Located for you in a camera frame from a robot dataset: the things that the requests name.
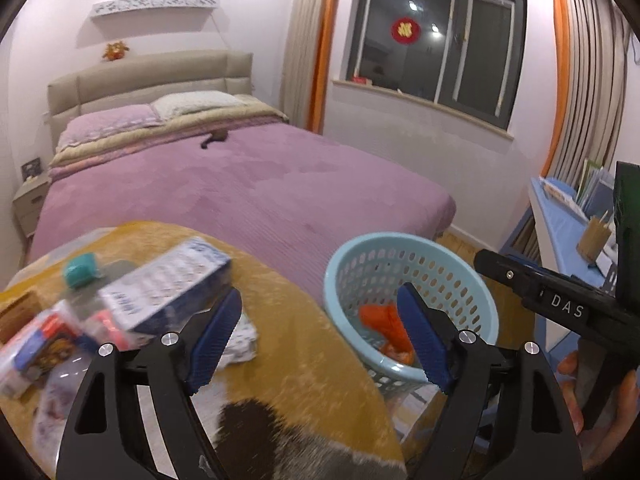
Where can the folded beige quilt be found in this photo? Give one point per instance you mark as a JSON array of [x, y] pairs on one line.
[[252, 113]]

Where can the pink tissue pack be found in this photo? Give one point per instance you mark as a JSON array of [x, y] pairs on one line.
[[102, 328]]

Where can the white patterned wrapper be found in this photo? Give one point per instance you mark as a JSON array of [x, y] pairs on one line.
[[242, 345]]

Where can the purple pillow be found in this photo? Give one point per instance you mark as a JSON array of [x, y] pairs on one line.
[[99, 125]]

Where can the red round window decoration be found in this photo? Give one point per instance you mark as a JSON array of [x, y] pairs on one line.
[[405, 31]]

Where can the dark object on bed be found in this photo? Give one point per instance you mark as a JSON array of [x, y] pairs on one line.
[[214, 137]]

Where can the grey bedside nightstand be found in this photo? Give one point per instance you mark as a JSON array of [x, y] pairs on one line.
[[28, 202]]

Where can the dark framed window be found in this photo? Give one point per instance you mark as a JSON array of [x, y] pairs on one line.
[[468, 58]]

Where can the wooden pen holder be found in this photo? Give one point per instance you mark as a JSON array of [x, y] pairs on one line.
[[594, 238]]

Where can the beige orange right curtain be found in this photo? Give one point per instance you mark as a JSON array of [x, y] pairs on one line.
[[591, 40]]

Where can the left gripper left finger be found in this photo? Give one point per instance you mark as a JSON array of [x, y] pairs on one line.
[[104, 436]]

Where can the white patterned pillow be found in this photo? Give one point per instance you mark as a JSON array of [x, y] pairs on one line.
[[178, 104]]

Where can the beige padded headboard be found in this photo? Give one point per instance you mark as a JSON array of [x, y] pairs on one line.
[[144, 79]]

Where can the light blue plastic laundry basket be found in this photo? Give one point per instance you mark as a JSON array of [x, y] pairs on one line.
[[370, 269]]

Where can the dark blue milk carton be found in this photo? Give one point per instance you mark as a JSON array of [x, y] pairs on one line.
[[163, 294]]

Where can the orange plush toy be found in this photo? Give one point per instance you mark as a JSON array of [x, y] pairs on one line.
[[115, 51]]

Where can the bed with purple cover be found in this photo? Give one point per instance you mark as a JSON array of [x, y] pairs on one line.
[[282, 194]]

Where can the beige orange curtain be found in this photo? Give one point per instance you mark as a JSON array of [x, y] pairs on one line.
[[305, 72], [591, 40]]

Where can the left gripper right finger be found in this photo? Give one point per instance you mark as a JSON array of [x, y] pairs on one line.
[[533, 435]]

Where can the person's right hand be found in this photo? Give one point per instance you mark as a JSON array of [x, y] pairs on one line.
[[600, 443]]

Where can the beige orange left curtain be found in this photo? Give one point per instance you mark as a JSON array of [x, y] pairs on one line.
[[305, 72]]

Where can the white decorative wall shelf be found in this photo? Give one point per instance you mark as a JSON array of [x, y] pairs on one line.
[[112, 7]]

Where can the books on desk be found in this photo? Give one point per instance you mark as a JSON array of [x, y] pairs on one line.
[[592, 199]]

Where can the small picture frame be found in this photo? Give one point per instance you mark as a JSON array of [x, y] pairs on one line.
[[31, 169]]

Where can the red blue tiger card box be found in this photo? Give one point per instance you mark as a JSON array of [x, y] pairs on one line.
[[36, 349]]

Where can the orange snack bag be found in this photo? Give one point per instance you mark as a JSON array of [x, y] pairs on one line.
[[386, 321]]

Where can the teal tissue pack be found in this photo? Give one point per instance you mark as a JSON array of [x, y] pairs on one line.
[[81, 271]]

